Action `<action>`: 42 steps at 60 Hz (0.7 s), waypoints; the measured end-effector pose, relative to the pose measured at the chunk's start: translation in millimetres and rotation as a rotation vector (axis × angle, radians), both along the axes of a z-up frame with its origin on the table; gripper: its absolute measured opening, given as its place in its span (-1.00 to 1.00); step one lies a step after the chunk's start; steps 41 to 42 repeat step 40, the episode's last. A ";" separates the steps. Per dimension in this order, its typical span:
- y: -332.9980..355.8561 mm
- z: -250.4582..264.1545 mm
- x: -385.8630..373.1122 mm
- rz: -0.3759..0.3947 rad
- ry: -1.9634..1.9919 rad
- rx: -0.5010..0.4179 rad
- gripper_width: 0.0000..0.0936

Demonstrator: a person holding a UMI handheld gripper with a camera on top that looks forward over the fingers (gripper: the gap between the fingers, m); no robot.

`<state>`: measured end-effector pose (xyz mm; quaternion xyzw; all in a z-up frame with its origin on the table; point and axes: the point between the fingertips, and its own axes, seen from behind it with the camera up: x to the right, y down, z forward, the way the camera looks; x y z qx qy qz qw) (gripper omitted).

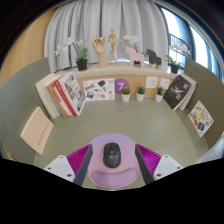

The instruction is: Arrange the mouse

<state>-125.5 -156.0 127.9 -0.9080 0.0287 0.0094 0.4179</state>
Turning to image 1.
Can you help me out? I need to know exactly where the white illustrated sticker card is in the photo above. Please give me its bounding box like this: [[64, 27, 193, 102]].
[[82, 78, 116, 102]]

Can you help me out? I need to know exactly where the dark-framed window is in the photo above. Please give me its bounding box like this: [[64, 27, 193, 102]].
[[159, 3, 224, 83]]

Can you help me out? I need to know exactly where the white wall socket plate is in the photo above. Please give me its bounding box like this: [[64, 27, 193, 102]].
[[159, 77, 171, 90], [145, 76, 159, 90]]

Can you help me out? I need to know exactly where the white food illustration card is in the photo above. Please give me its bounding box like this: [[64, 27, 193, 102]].
[[187, 100, 215, 138]]

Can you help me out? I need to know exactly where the brown book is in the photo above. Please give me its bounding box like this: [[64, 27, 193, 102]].
[[46, 79, 71, 118]]

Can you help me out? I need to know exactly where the black computer mouse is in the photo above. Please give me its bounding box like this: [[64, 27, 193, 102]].
[[102, 142, 122, 169]]

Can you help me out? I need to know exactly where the green desk partition panel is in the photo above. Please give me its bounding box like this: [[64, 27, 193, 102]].
[[0, 57, 58, 159], [183, 57, 224, 149]]

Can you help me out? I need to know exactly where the white orchid in black pot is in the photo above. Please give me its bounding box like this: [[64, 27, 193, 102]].
[[123, 34, 148, 56], [165, 43, 193, 75], [54, 36, 89, 72]]

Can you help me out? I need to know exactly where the wooden hand model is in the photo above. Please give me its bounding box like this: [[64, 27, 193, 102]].
[[91, 35, 108, 69]]

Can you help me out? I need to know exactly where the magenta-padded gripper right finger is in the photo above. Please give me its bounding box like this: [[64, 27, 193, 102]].
[[134, 143, 184, 185]]

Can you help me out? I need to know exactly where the pink horse figurine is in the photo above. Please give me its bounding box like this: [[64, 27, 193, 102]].
[[124, 46, 145, 68]]

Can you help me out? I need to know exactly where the dark grey horse figurine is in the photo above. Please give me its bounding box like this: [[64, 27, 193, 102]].
[[145, 49, 163, 66]]

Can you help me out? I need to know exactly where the purple round number sign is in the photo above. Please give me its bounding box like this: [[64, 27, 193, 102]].
[[114, 77, 131, 96]]

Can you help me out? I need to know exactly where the black book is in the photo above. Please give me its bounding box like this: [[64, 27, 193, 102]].
[[162, 74, 193, 111]]

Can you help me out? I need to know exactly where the small succulent in white pot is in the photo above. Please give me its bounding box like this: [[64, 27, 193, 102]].
[[154, 86, 165, 103], [136, 86, 146, 102], [120, 86, 132, 103]]

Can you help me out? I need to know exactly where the lilac mouse pad with wrist rest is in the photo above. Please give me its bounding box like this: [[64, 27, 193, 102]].
[[87, 132, 139, 189]]

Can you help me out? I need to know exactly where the grey curtain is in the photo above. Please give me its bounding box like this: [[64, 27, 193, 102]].
[[43, 0, 169, 74]]

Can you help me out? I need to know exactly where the beige card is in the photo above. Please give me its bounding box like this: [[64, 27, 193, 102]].
[[20, 106, 55, 155]]

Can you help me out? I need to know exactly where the red-edged picture magazine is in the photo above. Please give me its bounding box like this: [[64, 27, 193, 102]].
[[54, 70, 87, 117]]

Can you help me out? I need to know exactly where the wooden mannequin figure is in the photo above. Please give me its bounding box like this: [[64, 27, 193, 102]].
[[106, 27, 124, 66]]

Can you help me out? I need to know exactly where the wooden desk shelf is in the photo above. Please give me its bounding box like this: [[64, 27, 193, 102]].
[[54, 62, 188, 99]]

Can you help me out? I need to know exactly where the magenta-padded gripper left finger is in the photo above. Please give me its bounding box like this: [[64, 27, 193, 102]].
[[43, 143, 94, 187]]

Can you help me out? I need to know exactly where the white book stack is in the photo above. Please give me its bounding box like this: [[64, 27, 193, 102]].
[[178, 73, 198, 111]]

